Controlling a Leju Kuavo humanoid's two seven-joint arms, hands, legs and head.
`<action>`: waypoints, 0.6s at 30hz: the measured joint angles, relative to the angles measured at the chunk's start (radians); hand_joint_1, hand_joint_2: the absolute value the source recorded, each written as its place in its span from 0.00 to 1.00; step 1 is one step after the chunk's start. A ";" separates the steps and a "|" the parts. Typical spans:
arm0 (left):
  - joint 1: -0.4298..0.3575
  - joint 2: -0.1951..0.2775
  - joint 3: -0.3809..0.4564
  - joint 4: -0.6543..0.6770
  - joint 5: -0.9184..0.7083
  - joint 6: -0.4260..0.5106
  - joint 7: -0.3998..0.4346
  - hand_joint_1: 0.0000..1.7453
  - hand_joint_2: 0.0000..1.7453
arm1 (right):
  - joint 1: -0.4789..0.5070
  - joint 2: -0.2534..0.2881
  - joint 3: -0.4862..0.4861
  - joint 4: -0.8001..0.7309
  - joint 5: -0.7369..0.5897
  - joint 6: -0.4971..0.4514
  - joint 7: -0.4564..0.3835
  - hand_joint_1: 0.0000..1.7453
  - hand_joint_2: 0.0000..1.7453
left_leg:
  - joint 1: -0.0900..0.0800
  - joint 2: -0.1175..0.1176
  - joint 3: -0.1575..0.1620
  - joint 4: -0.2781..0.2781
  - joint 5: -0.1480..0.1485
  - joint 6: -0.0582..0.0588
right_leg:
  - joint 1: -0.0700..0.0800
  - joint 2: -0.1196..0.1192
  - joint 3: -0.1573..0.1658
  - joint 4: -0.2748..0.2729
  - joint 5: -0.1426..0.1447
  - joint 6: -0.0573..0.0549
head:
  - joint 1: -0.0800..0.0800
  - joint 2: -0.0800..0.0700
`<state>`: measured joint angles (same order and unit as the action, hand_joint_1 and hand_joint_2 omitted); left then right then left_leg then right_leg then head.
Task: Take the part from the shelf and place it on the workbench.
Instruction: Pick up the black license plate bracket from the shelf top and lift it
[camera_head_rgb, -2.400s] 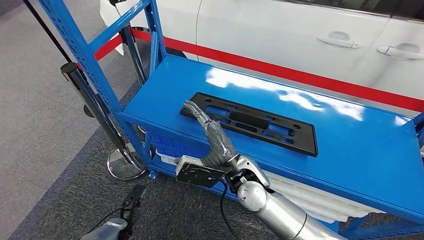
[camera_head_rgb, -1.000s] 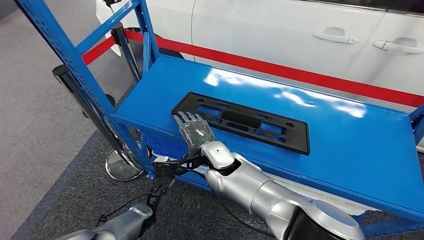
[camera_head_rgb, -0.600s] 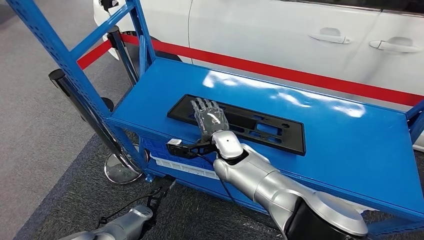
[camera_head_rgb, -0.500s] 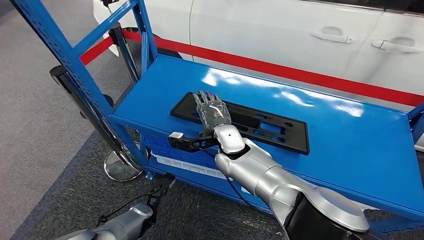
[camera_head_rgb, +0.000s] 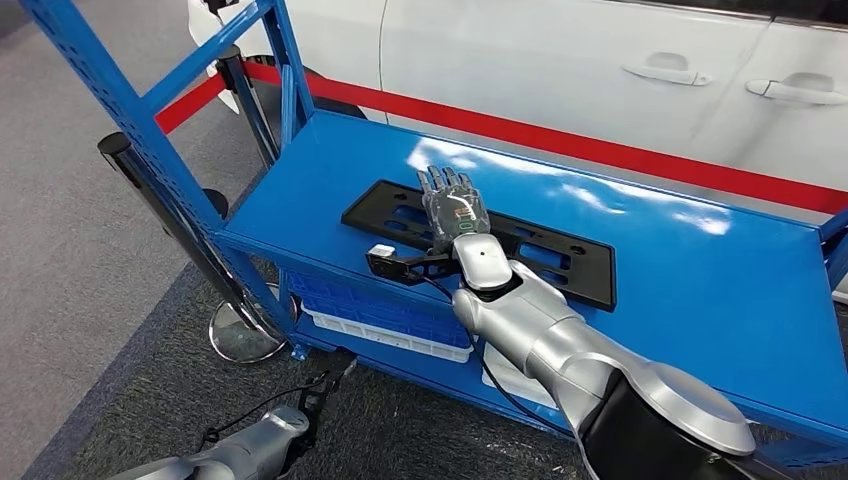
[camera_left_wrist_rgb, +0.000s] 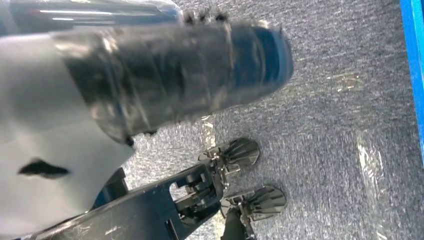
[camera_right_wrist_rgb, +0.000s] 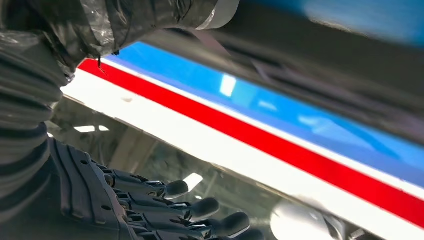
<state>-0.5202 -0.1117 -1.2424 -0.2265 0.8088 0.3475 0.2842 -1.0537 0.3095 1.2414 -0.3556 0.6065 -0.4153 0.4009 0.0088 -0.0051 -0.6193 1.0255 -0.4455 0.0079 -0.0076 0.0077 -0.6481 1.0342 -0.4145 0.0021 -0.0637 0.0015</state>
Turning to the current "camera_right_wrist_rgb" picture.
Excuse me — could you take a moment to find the white car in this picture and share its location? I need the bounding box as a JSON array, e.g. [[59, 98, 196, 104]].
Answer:
[[46, 59, 424, 240]]

